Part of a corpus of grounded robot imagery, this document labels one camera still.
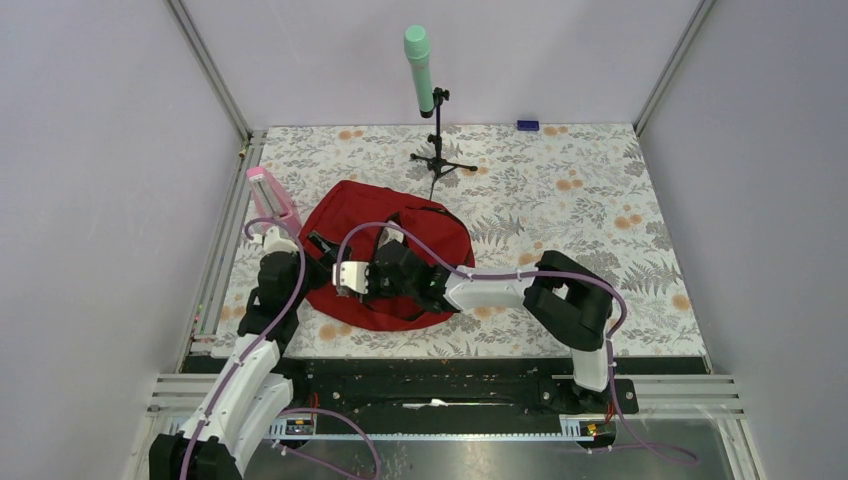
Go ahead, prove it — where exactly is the purple cable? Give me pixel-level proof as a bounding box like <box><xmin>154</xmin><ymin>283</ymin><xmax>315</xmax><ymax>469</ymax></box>
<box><xmin>177</xmin><ymin>217</ymin><xmax>309</xmax><ymax>480</ymax></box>
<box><xmin>333</xmin><ymin>221</ymin><xmax>700</xmax><ymax>468</ymax></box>

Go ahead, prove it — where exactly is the small blue block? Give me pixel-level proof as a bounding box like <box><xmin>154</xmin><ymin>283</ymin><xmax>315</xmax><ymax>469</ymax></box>
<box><xmin>516</xmin><ymin>120</ymin><xmax>540</xmax><ymax>132</ymax></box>

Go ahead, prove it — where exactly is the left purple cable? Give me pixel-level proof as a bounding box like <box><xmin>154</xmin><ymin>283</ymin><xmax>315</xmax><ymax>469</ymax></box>
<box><xmin>177</xmin><ymin>217</ymin><xmax>309</xmax><ymax>480</ymax></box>

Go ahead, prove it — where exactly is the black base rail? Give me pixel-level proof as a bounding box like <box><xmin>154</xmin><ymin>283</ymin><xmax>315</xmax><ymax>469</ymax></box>
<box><xmin>182</xmin><ymin>355</ymin><xmax>710</xmax><ymax>437</ymax></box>

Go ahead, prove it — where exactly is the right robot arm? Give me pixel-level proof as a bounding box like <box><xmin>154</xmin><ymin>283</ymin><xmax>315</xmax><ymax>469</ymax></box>
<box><xmin>354</xmin><ymin>241</ymin><xmax>627</xmax><ymax>416</ymax></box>

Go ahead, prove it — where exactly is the pink metronome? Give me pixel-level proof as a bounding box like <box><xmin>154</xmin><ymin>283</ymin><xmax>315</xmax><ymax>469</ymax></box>
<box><xmin>246</xmin><ymin>166</ymin><xmax>302</xmax><ymax>235</ymax></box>

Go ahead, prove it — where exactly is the black microphone tripod stand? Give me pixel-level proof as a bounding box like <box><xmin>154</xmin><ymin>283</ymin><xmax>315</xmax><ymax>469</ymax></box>
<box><xmin>409</xmin><ymin>87</ymin><xmax>479</xmax><ymax>200</ymax></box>

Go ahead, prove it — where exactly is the red backpack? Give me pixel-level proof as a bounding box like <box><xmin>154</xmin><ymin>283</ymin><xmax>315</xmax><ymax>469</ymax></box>
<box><xmin>300</xmin><ymin>180</ymin><xmax>475</xmax><ymax>331</ymax></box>

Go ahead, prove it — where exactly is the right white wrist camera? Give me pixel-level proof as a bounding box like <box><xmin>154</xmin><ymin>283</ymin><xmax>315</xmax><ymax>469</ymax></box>
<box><xmin>331</xmin><ymin>261</ymin><xmax>369</xmax><ymax>295</ymax></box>

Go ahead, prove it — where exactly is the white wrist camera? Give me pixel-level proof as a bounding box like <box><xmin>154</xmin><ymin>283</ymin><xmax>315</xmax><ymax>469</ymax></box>
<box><xmin>254</xmin><ymin>226</ymin><xmax>299</xmax><ymax>254</ymax></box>
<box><xmin>331</xmin><ymin>261</ymin><xmax>369</xmax><ymax>295</ymax></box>

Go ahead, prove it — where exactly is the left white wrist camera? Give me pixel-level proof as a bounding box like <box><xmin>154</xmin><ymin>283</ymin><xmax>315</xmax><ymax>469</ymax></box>
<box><xmin>254</xmin><ymin>226</ymin><xmax>299</xmax><ymax>254</ymax></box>

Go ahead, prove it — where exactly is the mint green microphone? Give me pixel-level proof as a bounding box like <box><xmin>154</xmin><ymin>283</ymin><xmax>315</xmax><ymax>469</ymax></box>
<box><xmin>404</xmin><ymin>25</ymin><xmax>435</xmax><ymax>118</ymax></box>

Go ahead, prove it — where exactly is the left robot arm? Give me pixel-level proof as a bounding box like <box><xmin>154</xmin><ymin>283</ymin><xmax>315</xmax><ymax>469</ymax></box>
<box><xmin>148</xmin><ymin>222</ymin><xmax>311</xmax><ymax>479</ymax></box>

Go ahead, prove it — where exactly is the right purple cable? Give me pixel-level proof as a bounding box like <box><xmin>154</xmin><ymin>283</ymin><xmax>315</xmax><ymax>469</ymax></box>
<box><xmin>333</xmin><ymin>221</ymin><xmax>700</xmax><ymax>468</ymax></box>

